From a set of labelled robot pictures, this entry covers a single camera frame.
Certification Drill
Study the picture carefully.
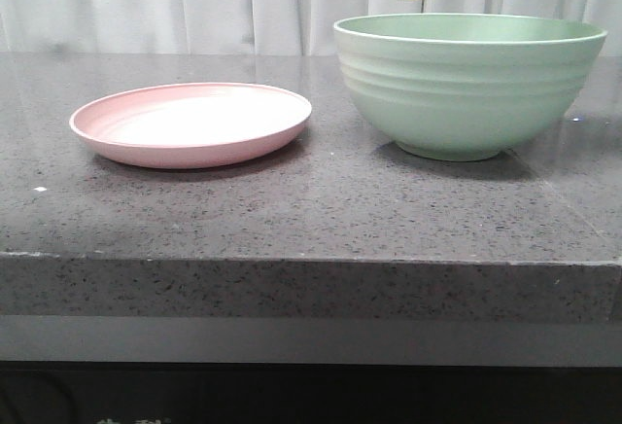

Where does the pink plate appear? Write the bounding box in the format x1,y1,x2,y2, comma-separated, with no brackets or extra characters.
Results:
69,83,312,169

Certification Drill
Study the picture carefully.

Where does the green ribbed bowl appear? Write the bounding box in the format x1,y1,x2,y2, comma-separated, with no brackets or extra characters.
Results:
333,13,606,161

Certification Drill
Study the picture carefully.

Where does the white curtain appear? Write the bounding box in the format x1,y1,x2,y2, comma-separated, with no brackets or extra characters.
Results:
1,0,621,56

